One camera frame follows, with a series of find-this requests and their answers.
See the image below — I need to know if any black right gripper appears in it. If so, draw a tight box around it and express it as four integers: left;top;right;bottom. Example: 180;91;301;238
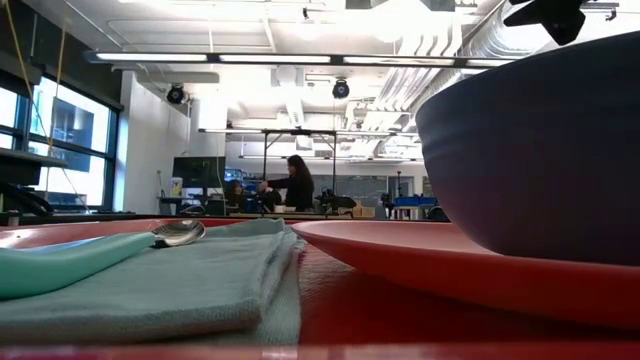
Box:
502;0;587;47

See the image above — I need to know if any blue plastic bowl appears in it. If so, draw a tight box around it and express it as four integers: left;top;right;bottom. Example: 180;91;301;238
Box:
414;30;640;267

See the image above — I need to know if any pink plastic plate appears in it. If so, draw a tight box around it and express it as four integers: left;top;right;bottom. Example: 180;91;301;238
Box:
291;219;640;331

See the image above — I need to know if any red plastic tray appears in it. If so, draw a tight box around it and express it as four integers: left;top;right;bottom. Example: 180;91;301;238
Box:
0;217;640;360

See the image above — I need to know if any green cloth napkin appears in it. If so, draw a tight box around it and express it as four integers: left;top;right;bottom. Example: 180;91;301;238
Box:
0;217;307;346

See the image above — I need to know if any spoon with teal handle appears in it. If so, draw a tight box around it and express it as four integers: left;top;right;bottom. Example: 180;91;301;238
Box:
0;219;207;301

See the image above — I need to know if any blue storage bin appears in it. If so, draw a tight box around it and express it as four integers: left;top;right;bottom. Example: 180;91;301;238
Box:
393;195;437;208

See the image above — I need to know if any cardboard box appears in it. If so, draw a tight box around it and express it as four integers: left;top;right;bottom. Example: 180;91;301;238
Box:
351;201;377;219

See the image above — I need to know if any long ceiling light strip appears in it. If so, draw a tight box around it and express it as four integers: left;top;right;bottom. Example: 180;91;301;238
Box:
83;49;524;70

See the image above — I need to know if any person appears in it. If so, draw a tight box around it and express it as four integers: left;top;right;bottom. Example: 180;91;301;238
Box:
223;179;247;214
257;154;316;213

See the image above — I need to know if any black background monitor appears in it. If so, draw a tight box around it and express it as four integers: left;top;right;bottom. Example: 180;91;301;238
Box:
172;156;227;190

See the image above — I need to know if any large dark-framed window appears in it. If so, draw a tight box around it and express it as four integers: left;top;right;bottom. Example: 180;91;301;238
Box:
0;74;122;212

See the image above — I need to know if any dark grey desk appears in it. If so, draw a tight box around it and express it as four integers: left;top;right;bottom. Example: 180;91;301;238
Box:
0;147;69;187

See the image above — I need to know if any ceiling rail fixture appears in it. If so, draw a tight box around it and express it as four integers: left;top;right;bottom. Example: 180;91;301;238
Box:
582;1;621;22

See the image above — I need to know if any silver ceiling duct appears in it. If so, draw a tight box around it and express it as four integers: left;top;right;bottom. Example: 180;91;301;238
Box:
372;0;524;132

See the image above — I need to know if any black background station frame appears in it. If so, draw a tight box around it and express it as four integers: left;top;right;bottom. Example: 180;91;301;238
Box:
260;128;338;197

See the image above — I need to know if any yellow extension cable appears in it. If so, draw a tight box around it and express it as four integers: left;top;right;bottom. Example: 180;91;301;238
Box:
2;0;91;214

